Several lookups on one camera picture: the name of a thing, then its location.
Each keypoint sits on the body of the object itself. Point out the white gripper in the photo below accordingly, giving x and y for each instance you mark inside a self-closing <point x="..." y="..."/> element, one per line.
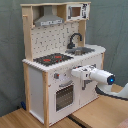
<point x="83" y="72"/>

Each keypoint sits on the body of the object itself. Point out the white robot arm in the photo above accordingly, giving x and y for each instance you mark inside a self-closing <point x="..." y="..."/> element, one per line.
<point x="103" y="78"/>

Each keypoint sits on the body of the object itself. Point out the wooden toy kitchen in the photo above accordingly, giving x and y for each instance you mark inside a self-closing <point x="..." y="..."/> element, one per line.
<point x="54" y="39"/>

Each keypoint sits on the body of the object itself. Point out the grey toy sink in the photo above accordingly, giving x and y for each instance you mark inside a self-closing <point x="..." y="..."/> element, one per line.
<point x="79" y="51"/>

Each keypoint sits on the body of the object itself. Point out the left red stove knob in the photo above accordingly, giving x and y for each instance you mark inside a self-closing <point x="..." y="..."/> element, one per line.
<point x="56" y="76"/>

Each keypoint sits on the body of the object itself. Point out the toy oven door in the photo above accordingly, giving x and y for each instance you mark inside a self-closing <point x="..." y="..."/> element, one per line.
<point x="64" y="97"/>

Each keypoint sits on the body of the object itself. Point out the black stovetop red burners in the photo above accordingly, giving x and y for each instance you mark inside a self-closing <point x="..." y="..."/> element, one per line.
<point x="52" y="59"/>

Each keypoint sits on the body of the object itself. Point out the toy microwave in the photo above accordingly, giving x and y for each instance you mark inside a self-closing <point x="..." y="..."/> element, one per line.
<point x="78" y="11"/>

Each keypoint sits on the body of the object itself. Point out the grey range hood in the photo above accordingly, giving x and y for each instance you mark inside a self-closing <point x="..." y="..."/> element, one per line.
<point x="48" y="18"/>

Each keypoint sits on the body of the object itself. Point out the grey cabinet door handle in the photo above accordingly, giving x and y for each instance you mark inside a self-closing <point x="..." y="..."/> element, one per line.
<point x="83" y="84"/>

